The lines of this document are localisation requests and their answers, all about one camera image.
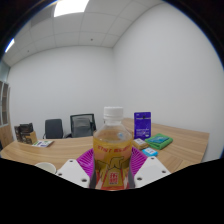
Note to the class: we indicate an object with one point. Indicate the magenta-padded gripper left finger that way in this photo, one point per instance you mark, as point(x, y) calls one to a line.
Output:
point(72, 171)

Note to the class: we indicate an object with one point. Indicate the upright purple box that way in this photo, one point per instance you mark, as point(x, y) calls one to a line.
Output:
point(142, 125)

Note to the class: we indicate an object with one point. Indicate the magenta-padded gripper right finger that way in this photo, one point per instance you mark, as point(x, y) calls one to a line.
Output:
point(151, 170)

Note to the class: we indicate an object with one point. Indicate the black mesh office chair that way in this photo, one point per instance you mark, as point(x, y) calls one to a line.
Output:
point(81, 126)

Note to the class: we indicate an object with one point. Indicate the ceiling air vent grille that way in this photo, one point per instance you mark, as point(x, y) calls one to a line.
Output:
point(43, 15)

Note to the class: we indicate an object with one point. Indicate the green flat package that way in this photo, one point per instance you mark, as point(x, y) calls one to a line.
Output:
point(159, 141)

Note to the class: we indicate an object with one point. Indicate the dark padded office chair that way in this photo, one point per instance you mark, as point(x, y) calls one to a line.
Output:
point(53, 129)

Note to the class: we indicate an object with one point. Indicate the rectangular ceiling light panel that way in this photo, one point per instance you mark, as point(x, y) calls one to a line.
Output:
point(71, 7)
point(10, 45)

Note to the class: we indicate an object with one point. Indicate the small yellow box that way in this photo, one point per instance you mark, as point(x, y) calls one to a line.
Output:
point(140, 143)

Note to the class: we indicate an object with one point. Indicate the large dark printed box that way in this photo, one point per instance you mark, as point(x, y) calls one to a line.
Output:
point(27, 133)

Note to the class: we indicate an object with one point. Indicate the small light blue box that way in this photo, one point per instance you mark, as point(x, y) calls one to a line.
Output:
point(150, 152)

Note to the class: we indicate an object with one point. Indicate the small dark printed box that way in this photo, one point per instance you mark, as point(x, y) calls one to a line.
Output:
point(17, 133)

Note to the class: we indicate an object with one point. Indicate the printed leaflet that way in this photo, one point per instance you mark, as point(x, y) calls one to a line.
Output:
point(42, 143)

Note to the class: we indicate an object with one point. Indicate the yellow-labelled tea drink bottle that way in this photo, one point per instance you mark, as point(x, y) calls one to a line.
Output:
point(112, 156)

